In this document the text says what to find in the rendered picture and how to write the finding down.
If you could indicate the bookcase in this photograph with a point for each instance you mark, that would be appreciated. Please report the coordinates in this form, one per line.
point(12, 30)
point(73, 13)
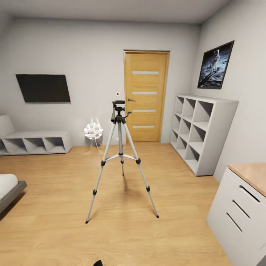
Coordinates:
point(10, 143)
point(199, 129)

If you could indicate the door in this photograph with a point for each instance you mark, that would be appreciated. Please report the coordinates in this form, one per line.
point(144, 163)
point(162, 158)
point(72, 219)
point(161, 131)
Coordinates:
point(145, 77)

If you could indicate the wall mounted tv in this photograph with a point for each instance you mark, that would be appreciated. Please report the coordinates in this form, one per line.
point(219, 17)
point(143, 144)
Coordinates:
point(43, 88)

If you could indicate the bed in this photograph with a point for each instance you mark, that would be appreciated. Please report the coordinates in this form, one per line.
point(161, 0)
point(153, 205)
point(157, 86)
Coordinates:
point(10, 188)

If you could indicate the desk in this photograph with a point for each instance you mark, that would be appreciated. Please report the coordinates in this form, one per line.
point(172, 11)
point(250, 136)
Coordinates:
point(237, 216)

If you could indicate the camera tripod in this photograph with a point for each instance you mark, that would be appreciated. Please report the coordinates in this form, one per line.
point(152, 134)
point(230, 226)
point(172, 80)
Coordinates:
point(120, 119)

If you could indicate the painting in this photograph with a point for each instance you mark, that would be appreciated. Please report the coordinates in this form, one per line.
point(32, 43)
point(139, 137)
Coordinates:
point(214, 66)

